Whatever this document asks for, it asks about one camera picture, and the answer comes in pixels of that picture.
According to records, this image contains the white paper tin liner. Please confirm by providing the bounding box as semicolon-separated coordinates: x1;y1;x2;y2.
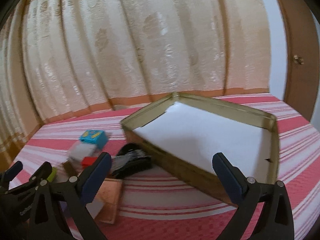
134;102;271;183

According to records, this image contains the red toy brick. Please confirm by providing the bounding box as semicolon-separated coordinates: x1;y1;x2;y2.
81;157;97;169

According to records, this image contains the copper embossed tin lid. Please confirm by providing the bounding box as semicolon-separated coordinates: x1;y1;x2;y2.
86;178;123;224

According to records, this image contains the blue patterned toy block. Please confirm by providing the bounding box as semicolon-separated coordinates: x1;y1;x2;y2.
79;130;108;150

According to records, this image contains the brass door knob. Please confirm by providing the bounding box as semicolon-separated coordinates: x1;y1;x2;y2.
293;54;304;65

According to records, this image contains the cream floral curtain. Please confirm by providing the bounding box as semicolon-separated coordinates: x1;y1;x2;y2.
1;0;271;159

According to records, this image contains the brown small block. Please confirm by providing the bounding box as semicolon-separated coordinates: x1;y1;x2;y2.
62;160;78;177

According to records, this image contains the black glossy bundle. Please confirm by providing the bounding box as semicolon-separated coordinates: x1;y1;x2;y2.
110;143;152;179

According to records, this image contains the white translucent plastic box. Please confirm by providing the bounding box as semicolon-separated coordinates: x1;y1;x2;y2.
68;141;97;162

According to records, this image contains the brown wooden door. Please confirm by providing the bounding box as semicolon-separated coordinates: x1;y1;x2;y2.
277;0;319;121

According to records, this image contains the gold metal tin box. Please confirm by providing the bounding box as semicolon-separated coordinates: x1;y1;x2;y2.
121;93;280;203

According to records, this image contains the green toy brick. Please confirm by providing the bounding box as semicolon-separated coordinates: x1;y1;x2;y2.
47;167;57;183

